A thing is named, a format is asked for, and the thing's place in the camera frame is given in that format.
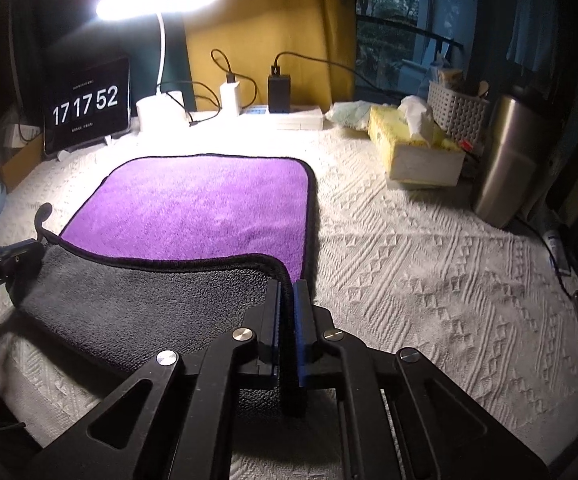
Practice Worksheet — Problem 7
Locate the purple and grey microfiber towel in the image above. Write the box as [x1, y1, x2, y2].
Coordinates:
[10, 154, 317, 388]

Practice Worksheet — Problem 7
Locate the cardboard box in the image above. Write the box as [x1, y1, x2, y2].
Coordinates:
[0, 134, 44, 192]

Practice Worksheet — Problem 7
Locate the white tablet stand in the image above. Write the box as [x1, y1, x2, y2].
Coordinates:
[56, 130, 129, 162]

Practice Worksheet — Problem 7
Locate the small white box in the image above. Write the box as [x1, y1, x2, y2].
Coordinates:
[4, 122, 42, 150]

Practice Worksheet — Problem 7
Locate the white textured tablecloth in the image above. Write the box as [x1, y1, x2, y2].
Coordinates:
[0, 120, 578, 479]

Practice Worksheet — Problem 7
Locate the tablet showing clock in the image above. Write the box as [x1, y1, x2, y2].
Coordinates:
[44, 58, 130, 157]

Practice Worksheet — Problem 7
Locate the white desk lamp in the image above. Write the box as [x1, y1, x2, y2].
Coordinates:
[96, 0, 216, 133]

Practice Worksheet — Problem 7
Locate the dark green curtain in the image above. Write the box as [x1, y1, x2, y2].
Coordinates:
[0, 0, 192, 126]

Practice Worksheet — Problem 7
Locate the stainless steel tumbler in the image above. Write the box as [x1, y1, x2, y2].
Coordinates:
[471, 86, 542, 229]

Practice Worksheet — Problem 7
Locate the white charger plug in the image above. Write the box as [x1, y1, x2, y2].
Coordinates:
[219, 73, 241, 116]

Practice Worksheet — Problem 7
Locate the yellow tissue box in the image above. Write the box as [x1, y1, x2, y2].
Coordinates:
[368, 96, 464, 188]

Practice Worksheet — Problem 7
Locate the white slotted basket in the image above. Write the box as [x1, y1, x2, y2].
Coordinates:
[426, 67, 490, 151]

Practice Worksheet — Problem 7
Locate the black charger plug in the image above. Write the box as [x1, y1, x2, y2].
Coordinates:
[267, 63, 291, 114]

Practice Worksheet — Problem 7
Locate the white power strip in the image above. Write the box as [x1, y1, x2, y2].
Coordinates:
[240, 105, 325, 131]

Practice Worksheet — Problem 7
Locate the wet wipes pack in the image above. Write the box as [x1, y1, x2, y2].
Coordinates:
[325, 101, 379, 131]

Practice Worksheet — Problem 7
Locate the yellow curtain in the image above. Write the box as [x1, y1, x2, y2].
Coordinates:
[185, 0, 356, 108]

